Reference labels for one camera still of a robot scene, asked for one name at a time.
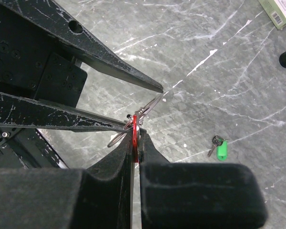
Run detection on green tagged key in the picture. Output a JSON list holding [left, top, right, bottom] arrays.
[[207, 135, 228, 161]]

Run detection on wire keyring with keys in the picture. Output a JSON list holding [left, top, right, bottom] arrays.
[[107, 94, 163, 148]]

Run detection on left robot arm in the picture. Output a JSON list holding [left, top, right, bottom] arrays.
[[0, 0, 163, 168]]

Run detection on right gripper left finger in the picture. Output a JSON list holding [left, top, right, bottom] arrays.
[[0, 130, 134, 229]]

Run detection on white green staples box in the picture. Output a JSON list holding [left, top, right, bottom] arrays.
[[258, 0, 286, 30]]

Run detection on red tagged key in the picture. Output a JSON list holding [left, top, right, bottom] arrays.
[[133, 113, 140, 163]]

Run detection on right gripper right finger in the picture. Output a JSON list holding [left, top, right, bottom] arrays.
[[139, 131, 268, 229]]

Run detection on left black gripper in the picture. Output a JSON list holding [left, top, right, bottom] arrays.
[[0, 0, 163, 133]]

